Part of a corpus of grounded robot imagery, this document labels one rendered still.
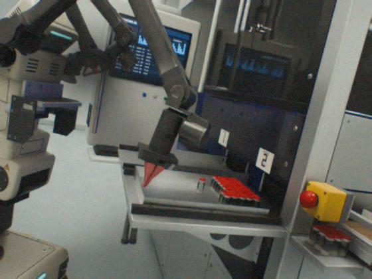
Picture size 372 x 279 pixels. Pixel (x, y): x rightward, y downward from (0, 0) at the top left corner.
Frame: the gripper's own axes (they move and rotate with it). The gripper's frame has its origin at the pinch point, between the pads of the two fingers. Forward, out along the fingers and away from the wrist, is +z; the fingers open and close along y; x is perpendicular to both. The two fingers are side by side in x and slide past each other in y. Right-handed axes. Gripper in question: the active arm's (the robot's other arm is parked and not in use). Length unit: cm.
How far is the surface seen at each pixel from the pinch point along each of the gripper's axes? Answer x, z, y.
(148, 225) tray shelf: -12.1, 5.0, 1.2
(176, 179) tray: 18.5, 2.1, 14.2
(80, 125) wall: 538, 112, -24
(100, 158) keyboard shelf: 63, 16, -7
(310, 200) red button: -20.5, -14.2, 31.2
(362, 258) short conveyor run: -26, -7, 47
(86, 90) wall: 542, 44, -36
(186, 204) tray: -6.9, -0.3, 10.1
